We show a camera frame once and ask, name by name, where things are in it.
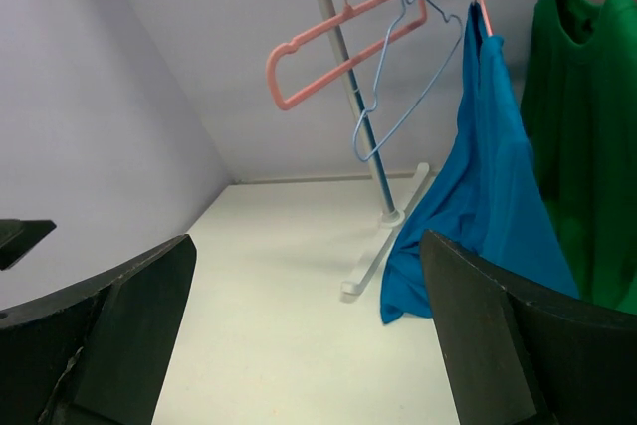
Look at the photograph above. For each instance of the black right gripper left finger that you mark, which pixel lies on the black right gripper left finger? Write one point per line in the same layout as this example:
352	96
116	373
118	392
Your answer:
97	352

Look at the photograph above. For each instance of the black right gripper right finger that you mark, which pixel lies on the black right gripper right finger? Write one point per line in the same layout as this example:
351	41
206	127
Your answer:
516	352

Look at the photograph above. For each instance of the blue t-shirt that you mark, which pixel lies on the blue t-shirt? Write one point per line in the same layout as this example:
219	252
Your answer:
485	197

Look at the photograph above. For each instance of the green t-shirt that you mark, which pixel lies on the green t-shirt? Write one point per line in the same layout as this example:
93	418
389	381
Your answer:
579	112

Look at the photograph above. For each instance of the pink plastic hanger left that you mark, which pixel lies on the pink plastic hanger left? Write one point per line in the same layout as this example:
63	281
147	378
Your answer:
345	62

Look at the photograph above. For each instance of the white clothes rack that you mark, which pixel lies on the white clothes rack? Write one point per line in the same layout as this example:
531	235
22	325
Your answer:
393	213

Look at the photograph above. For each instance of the light blue wire hanger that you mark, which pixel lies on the light blue wire hanger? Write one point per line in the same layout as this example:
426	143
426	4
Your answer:
419	43

